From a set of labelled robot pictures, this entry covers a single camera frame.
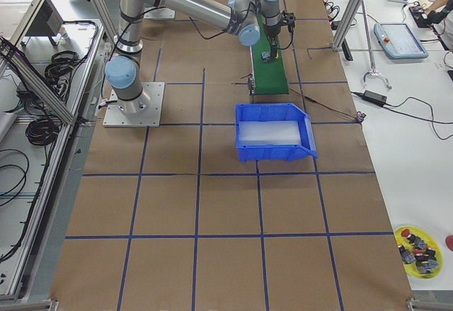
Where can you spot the aluminium frame post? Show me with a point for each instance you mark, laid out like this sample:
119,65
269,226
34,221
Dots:
346,20

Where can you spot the yellow tray of buttons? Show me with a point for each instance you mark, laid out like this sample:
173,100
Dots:
420,254

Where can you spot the blue teach pendant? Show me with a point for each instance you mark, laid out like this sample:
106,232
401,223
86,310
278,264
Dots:
399,42

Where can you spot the yellow push button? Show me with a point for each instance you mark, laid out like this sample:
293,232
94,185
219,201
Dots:
266,57

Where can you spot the blue destination bin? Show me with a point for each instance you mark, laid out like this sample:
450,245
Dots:
263,112

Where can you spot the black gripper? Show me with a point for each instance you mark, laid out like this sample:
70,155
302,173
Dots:
272,34

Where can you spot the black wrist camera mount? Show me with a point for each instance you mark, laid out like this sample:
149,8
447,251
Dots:
288,19

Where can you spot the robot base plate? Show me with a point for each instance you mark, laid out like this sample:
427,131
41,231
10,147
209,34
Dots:
159,14
141,112

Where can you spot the green conveyor belt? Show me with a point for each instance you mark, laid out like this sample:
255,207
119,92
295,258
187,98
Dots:
269,78

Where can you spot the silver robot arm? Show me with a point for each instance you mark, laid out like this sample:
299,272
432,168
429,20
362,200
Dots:
256,23

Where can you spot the black power adapter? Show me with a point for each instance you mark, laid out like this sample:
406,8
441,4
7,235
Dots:
375,98

